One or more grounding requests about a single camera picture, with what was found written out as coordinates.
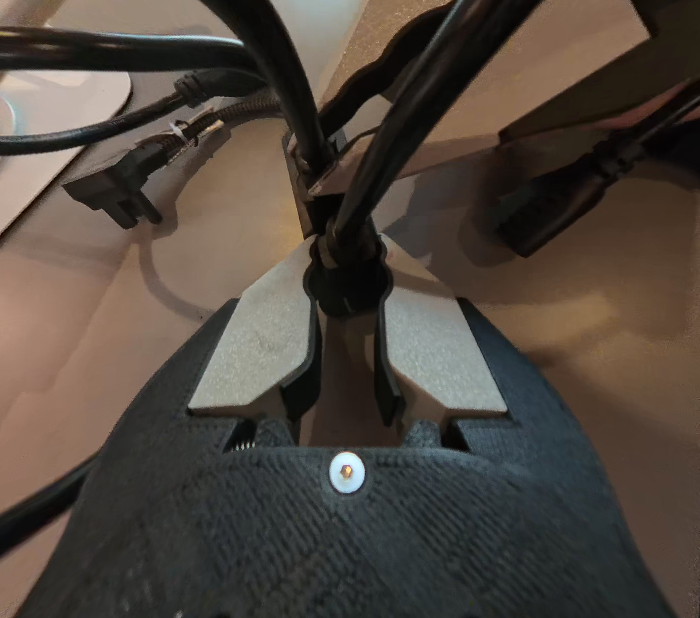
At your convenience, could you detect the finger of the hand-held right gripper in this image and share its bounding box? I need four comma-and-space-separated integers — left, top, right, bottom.
309, 0, 653, 192
319, 0, 529, 133

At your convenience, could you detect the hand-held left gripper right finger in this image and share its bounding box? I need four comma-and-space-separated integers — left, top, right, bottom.
376, 234, 508, 426

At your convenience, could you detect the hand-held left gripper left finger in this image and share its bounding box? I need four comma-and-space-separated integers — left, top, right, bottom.
187, 239, 323, 421

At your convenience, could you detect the white stand base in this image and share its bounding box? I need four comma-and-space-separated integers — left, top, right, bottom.
0, 71, 133, 236

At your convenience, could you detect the black cable with moulded connector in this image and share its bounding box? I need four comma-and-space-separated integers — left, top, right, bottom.
495, 95, 700, 259
0, 68, 270, 157

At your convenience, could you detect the braided cable with black plug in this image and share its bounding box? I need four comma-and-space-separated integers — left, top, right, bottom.
62, 90, 288, 231

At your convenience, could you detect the black power cable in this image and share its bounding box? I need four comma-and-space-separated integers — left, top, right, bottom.
0, 456, 98, 556

